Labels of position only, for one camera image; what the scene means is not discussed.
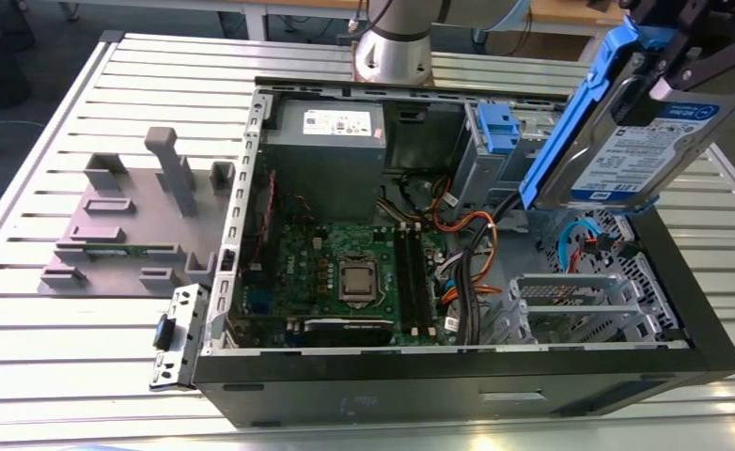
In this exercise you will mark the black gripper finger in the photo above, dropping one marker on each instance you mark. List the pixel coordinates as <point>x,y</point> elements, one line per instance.
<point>720,51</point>

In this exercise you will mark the hard disk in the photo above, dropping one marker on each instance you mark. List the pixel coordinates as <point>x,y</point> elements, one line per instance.
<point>625,169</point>

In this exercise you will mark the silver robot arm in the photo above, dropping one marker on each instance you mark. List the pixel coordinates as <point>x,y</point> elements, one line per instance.
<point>393,51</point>

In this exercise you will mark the metal disk bay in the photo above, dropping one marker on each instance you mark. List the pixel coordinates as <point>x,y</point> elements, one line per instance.
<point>581,308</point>

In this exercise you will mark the blue plastic drive latch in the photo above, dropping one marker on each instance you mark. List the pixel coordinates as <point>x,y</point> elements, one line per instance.
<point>498,127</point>

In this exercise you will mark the black power connector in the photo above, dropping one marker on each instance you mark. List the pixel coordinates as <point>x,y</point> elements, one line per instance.
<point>628,248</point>

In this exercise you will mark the grey metal drive cage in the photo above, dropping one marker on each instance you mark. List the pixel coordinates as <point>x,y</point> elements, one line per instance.
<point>488,174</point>

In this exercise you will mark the black RAM slot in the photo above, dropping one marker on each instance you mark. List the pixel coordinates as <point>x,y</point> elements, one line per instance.
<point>424,282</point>

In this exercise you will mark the grey power supply unit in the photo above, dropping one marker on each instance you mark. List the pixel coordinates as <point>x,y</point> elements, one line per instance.
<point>324,178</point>

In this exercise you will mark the CPU socket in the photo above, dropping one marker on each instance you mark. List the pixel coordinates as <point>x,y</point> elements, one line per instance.
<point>357,260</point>

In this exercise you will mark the silver CPU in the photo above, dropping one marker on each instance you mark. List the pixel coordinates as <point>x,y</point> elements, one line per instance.
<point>357,282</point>

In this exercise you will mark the green motherboard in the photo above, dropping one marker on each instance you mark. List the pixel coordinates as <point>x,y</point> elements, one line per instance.
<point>302,249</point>

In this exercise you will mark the black graphics card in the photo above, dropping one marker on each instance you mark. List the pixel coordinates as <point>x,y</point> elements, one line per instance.
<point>349,329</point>

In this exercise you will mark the black PC case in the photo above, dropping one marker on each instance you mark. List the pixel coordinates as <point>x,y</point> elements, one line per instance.
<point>405,390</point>

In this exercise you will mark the metal expansion card retainer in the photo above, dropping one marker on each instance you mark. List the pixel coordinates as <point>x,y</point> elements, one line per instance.
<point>186,305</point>

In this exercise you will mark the grey parts rack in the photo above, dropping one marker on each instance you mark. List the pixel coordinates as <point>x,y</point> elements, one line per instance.
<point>130,225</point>

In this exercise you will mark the green RAM stick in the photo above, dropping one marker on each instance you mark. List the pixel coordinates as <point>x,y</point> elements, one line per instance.
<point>135,251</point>

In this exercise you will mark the black chair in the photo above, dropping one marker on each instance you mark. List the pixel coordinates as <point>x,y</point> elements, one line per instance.
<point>1,84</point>

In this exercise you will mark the wooden desk with white frame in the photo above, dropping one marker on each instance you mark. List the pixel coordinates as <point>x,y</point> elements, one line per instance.
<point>569,16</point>

